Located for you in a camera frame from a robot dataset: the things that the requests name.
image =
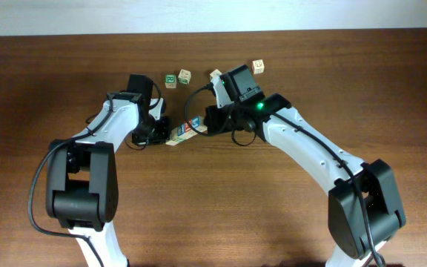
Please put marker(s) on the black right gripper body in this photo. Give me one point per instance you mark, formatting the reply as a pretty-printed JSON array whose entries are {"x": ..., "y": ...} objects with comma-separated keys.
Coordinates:
[{"x": 222, "y": 120}]

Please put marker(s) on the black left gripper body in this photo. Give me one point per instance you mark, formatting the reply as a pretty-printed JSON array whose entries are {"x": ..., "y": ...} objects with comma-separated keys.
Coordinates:
[{"x": 153, "y": 131}]

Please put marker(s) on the green N wooden block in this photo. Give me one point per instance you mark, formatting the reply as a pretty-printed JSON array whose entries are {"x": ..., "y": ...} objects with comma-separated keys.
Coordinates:
[{"x": 179, "y": 139}]

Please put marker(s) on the blue I wooden block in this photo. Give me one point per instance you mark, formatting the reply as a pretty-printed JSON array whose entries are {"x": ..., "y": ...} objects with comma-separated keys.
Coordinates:
[{"x": 181, "y": 131}]

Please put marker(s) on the red E wooden block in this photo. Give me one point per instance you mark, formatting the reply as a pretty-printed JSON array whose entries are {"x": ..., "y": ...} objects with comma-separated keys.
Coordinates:
[{"x": 188, "y": 129}]

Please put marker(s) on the blue 5 wooden block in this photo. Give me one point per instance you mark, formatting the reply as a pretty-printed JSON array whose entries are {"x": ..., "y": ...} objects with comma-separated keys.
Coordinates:
[{"x": 198, "y": 123}]

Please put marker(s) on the wooden block red U side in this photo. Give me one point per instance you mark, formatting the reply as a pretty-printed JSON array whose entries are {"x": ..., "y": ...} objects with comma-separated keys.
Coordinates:
[{"x": 171, "y": 142}]

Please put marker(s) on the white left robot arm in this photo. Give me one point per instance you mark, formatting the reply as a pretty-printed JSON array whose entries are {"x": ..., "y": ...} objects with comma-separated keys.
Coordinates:
[{"x": 82, "y": 186}]

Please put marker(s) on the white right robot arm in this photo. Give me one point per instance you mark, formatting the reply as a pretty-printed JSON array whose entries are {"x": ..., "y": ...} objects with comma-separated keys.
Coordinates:
[{"x": 365, "y": 209}]

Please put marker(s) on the plain wooden K block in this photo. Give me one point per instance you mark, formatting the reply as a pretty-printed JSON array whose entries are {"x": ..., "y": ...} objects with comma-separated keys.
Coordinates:
[{"x": 258, "y": 66}]

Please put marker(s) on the green R wooden block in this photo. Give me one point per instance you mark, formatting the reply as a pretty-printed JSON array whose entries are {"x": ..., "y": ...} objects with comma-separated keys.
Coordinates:
[{"x": 170, "y": 81}]

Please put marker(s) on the green B wooden block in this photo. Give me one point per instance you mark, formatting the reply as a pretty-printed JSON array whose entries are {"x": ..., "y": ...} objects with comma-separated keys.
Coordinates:
[{"x": 184, "y": 77}]

